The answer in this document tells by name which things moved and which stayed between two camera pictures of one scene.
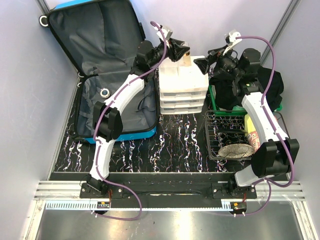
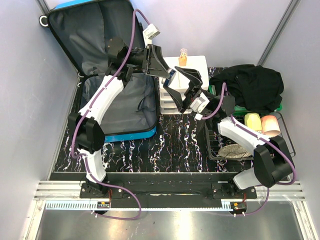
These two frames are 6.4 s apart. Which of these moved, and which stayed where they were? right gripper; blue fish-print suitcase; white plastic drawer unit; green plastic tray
Moved: right gripper
Stayed: blue fish-print suitcase; white plastic drawer unit; green plastic tray
